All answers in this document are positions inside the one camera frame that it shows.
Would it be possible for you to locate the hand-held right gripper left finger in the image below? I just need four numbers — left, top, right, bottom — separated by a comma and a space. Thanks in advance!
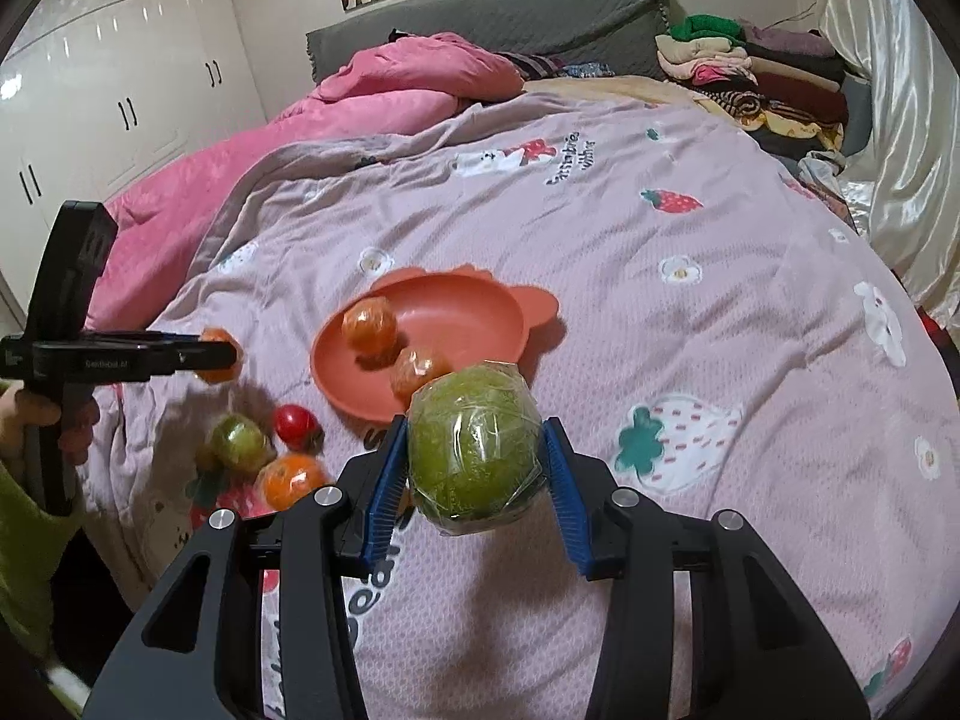
81, 414, 412, 720

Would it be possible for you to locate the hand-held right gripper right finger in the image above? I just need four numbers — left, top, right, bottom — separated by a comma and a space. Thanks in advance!
544, 418, 875, 720

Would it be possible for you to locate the plastic-wrapped orange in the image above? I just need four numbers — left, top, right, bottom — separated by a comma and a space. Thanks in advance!
341, 296, 398, 358
198, 326, 245, 386
259, 453, 332, 513
390, 346, 454, 407

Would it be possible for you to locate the small green citrus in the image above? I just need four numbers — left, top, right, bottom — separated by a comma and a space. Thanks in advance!
206, 412, 273, 476

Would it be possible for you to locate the large green citrus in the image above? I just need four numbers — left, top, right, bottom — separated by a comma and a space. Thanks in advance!
405, 361, 542, 538

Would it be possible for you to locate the orange bear-shaped plate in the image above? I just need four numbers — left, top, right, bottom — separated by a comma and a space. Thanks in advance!
310, 265, 560, 425

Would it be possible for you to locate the person's left forearm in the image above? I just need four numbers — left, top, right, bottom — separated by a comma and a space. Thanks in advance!
0, 457, 87, 698

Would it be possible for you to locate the person's left hand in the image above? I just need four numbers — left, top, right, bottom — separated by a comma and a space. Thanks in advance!
0, 382, 101, 470

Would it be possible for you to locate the red round fruit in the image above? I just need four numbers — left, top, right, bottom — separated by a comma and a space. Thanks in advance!
271, 403, 320, 453

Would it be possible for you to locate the pink quilt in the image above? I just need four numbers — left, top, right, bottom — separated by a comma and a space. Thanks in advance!
82, 33, 526, 332

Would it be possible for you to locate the white wardrobe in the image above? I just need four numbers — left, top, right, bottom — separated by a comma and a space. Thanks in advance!
0, 0, 269, 325

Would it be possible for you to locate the printed pink blanket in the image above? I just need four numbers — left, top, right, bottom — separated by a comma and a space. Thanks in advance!
82, 92, 960, 720

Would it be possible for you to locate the dark patterned cloth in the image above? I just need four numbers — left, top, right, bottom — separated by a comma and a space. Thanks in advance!
495, 51, 617, 81

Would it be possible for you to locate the grey padded headboard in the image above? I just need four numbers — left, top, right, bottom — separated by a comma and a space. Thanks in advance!
305, 0, 671, 85

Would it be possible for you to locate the stack of folded clothes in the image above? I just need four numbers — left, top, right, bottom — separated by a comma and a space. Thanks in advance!
655, 13, 854, 160

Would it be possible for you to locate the cream satin curtain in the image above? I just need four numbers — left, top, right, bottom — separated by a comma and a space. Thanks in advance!
816, 0, 960, 316

